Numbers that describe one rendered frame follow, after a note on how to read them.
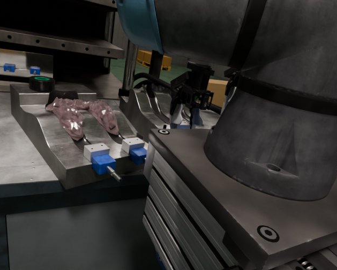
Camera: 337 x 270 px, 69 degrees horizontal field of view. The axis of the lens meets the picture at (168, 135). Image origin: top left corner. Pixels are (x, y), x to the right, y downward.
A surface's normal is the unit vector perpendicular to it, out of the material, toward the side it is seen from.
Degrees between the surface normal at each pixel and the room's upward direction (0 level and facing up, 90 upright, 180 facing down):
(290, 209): 0
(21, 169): 0
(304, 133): 72
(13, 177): 0
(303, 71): 90
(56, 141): 21
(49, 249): 90
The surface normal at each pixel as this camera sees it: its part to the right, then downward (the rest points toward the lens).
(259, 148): -0.46, -0.07
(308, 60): -0.37, 0.29
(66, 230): 0.41, 0.42
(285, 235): 0.19, -0.91
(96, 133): 0.45, -0.65
